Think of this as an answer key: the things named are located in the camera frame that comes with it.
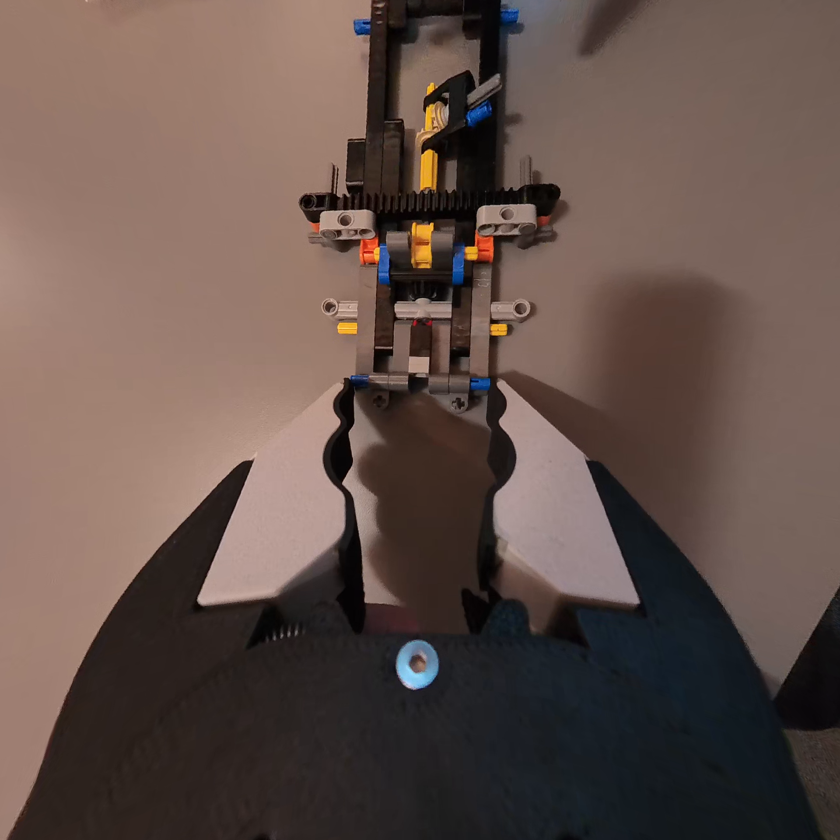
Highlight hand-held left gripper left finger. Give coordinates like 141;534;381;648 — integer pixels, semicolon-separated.
196;378;366;635

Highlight black lego chassis assembly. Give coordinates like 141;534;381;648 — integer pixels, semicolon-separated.
298;0;563;416

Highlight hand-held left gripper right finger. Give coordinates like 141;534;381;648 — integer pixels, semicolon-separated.
461;378;642;635

